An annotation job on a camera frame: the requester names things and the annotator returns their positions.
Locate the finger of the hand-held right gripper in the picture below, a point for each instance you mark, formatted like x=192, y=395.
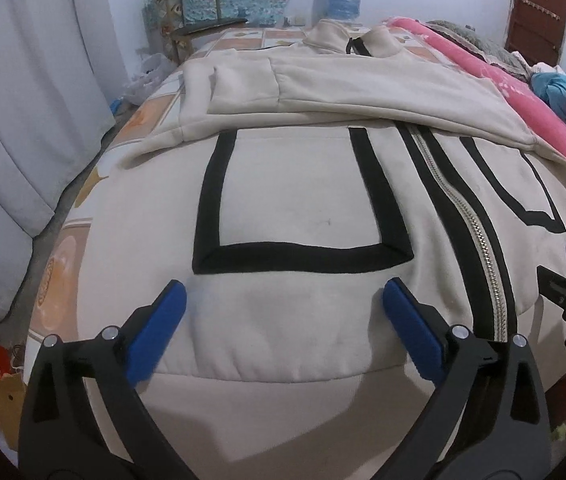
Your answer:
x=558, y=285

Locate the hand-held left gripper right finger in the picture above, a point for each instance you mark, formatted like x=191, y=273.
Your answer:
x=413, y=330

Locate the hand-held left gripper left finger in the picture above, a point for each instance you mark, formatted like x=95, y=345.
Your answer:
x=160, y=325

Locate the cream zip jacket black trim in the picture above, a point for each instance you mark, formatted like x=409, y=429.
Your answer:
x=303, y=200

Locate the brown paper bag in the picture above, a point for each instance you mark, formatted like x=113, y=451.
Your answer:
x=8, y=405

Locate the white cloth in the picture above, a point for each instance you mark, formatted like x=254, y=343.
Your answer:
x=543, y=66

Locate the pink floral blanket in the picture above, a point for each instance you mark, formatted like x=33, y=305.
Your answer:
x=488, y=70

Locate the blue plastic bag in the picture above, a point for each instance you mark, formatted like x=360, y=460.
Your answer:
x=116, y=106

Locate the grey blanket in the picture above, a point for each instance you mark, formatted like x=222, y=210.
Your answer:
x=478, y=42

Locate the brown wooden door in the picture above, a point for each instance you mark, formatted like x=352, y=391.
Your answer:
x=538, y=15

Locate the white curtain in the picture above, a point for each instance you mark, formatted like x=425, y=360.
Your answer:
x=13, y=135

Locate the white plastic bags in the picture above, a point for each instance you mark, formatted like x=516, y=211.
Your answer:
x=145, y=77

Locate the wooden chair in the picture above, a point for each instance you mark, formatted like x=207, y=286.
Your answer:
x=203, y=27

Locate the white wall socket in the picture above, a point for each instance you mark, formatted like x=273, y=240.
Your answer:
x=297, y=20

